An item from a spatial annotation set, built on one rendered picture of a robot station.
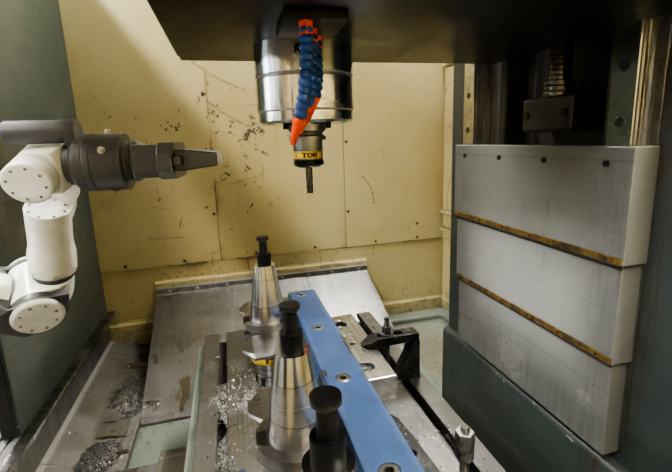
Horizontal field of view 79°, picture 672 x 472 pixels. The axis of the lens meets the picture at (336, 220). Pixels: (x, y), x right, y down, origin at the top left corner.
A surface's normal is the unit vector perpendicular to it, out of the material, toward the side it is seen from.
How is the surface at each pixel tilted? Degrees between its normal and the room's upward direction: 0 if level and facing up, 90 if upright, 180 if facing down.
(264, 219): 90
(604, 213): 90
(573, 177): 90
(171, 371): 24
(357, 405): 0
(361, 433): 0
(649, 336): 90
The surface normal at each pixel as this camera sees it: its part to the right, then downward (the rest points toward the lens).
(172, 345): 0.07, -0.82
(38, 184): 0.18, 0.55
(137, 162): 0.19, 0.18
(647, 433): -0.97, 0.08
